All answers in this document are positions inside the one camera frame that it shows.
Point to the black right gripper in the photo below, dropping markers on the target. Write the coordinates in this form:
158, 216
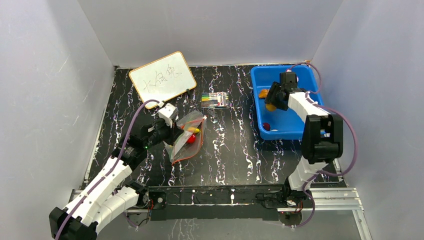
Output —
275, 96

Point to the green vegetable toy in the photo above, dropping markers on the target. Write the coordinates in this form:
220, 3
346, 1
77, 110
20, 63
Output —
181, 141

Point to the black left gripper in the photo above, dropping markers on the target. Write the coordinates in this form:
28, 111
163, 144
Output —
173, 132

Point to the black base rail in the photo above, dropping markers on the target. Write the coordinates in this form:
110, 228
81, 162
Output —
267, 202

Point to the yellow orange fruit toy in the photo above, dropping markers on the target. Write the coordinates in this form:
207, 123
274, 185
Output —
270, 107

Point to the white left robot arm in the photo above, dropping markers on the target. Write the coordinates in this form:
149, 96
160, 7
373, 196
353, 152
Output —
102, 200

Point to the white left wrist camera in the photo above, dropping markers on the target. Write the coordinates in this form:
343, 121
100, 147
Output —
168, 113

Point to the yellow banana toy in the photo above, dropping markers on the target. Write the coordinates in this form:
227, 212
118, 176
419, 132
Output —
193, 130

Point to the red strawberry toy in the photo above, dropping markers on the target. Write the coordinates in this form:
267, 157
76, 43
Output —
191, 139

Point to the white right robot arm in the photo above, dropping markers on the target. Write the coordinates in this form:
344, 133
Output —
321, 141

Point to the orange crinkled food toy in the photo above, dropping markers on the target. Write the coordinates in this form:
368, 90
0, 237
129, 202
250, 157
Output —
263, 93

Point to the marker pen pack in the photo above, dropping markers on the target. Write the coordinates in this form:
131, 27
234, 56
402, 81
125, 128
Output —
215, 100

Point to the clear zip top bag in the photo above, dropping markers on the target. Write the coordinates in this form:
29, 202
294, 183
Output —
193, 119

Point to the yellow framed whiteboard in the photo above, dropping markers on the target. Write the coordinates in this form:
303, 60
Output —
163, 79

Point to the blue plastic bin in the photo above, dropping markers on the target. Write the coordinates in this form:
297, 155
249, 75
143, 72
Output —
285, 125

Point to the dark red plum toy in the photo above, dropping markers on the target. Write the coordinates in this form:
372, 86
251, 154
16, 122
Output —
266, 126

